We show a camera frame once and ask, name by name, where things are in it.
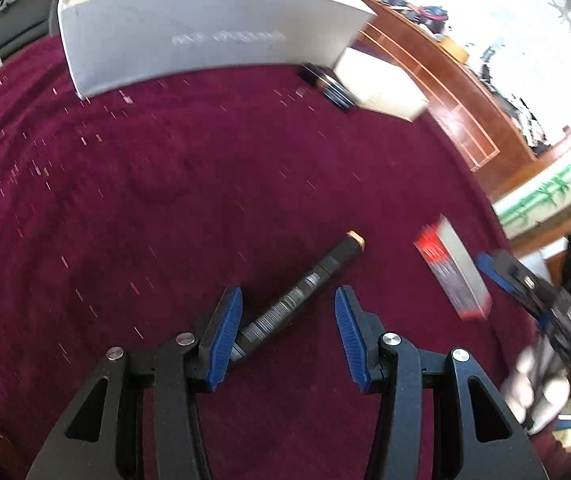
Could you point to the small black gadget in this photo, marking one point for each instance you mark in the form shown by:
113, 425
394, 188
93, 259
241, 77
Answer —
328, 85

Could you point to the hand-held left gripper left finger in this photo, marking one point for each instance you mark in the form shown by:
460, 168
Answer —
225, 340

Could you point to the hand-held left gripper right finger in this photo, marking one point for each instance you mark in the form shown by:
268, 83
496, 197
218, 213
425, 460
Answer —
353, 340

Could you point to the bamboo wall painting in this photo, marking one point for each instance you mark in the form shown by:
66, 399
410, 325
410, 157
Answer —
550, 195

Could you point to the white box red stripe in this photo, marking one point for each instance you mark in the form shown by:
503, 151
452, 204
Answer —
458, 275

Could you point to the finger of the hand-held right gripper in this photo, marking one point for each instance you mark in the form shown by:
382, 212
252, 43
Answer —
498, 272

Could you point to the small white cardboard box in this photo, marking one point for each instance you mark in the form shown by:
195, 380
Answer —
380, 85

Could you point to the person's right hand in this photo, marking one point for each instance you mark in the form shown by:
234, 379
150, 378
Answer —
530, 390

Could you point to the cabinet-top clutter pile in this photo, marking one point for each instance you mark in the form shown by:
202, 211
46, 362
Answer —
430, 15

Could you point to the yellow box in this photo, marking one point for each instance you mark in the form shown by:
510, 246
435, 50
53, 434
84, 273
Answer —
453, 46

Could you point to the wooden brick-pattern cabinet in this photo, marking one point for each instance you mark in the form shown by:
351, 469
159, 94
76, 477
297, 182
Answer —
445, 95

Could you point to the maroon blanket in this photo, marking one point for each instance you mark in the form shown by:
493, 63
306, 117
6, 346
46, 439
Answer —
165, 185

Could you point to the large grey cardboard box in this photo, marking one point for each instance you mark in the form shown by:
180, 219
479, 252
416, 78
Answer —
190, 35

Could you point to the black marker tan cap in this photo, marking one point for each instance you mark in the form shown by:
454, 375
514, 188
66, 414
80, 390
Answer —
305, 285

